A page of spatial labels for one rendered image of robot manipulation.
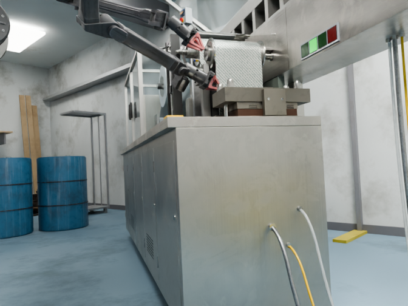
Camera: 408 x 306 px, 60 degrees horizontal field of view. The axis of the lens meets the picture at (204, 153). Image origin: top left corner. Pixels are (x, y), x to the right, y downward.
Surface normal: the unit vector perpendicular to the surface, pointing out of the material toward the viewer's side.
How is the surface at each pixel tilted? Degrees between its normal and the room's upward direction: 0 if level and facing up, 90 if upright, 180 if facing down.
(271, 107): 90
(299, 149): 90
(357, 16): 90
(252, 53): 90
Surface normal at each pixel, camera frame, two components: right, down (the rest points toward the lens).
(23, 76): 0.73, -0.06
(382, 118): -0.69, 0.01
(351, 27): -0.95, 0.04
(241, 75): 0.29, -0.03
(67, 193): 0.53, -0.05
